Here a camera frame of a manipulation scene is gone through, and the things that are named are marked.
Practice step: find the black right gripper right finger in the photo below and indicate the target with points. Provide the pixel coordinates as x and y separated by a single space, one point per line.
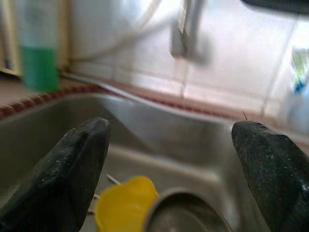
277 174

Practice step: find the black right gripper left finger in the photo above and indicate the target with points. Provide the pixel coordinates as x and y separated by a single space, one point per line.
60 174

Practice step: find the plain white stick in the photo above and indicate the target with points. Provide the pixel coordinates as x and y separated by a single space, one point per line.
114 179

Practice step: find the yellow plastic bowl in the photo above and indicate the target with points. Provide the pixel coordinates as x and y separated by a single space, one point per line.
120 205

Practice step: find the steel kitchen faucet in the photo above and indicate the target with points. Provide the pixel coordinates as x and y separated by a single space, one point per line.
183 36

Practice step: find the green soap bottle blue cap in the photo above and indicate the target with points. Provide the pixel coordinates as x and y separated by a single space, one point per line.
38 70

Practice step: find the small white bottle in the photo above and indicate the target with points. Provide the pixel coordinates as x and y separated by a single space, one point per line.
299 70

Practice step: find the large stainless steel sink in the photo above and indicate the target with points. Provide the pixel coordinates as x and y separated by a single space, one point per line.
169 135

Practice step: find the black tray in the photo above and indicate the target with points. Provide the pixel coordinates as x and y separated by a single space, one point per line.
277 3

